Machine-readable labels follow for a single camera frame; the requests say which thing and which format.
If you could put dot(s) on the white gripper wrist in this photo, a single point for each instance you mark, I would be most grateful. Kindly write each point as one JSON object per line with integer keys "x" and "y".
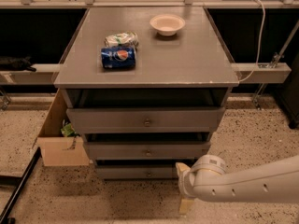
{"x": 186, "y": 181}

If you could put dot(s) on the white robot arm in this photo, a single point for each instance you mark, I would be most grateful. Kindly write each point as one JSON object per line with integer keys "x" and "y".
{"x": 207, "y": 180}

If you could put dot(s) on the grey bottom drawer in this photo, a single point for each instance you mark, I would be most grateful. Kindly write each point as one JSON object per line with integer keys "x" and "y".
{"x": 137, "y": 172}

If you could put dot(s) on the grey drawer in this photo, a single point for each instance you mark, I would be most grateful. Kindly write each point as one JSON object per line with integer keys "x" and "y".
{"x": 145, "y": 150}
{"x": 142, "y": 120}
{"x": 137, "y": 172}

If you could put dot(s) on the grey top drawer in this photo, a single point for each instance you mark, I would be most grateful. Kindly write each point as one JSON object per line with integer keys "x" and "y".
{"x": 142, "y": 120}

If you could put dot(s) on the grey middle drawer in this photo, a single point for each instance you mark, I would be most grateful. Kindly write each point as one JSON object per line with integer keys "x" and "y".
{"x": 145, "y": 150}

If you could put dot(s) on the grey drawer cabinet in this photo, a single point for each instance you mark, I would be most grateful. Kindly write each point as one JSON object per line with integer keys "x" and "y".
{"x": 139, "y": 122}

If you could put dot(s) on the green packet in box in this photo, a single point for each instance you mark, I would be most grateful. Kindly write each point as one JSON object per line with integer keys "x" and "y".
{"x": 68, "y": 131}

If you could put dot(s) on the brown cardboard box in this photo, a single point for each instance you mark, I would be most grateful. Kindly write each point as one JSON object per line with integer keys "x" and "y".
{"x": 57, "y": 150}

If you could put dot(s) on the blue pepsi can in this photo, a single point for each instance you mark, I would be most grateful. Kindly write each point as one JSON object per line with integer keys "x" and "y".
{"x": 118, "y": 57}

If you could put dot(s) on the black metal floor bar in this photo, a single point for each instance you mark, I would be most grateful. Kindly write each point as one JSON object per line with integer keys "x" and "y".
{"x": 18, "y": 183}

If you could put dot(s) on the crushed green white can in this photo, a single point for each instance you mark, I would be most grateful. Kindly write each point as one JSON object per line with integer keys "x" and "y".
{"x": 127, "y": 39}

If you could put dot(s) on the white paper bowl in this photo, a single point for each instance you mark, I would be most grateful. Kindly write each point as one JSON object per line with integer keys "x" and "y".
{"x": 167, "y": 24}

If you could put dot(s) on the black object on rail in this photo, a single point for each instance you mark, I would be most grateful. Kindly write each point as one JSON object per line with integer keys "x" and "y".
{"x": 16, "y": 64}

